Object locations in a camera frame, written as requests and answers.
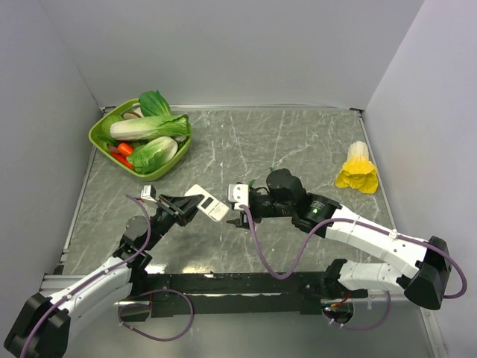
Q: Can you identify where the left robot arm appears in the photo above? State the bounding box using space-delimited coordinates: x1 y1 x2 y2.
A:
4 195 204 357

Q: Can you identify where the large napa cabbage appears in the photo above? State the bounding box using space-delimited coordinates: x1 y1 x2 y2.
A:
110 115 191 141

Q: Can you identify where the white red remote control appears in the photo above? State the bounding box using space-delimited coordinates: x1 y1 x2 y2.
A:
185 184 230 222

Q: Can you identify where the short orange carrot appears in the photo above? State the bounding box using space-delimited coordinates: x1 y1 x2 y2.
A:
117 142 134 157

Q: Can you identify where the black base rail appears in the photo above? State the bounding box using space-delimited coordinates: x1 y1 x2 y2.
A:
119 259 368 323

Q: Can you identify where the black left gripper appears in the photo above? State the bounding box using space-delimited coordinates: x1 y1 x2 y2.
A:
144 192 205 250

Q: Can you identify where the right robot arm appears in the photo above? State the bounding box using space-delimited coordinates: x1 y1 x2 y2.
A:
227 169 451 310

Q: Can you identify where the small green cabbage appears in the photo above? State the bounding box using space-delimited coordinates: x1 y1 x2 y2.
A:
127 136 178 175

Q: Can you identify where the long orange carrot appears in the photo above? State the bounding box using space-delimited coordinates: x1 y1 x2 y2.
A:
111 152 134 171

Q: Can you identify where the yellow cabbage toy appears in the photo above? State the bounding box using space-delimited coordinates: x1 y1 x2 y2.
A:
335 141 379 194

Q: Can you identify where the base right purple cable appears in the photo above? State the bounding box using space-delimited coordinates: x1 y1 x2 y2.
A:
322 290 391 331

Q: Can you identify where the base left purple cable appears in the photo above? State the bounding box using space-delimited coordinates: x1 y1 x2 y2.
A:
117 289 195 342

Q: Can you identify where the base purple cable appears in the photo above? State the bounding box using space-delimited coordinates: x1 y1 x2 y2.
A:
117 289 195 342
322 290 391 331

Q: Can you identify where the bok choy leaf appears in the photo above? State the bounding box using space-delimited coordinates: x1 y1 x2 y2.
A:
139 90 172 117

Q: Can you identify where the green plastic basket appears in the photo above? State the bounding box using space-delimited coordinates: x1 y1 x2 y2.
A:
89 98 192 182

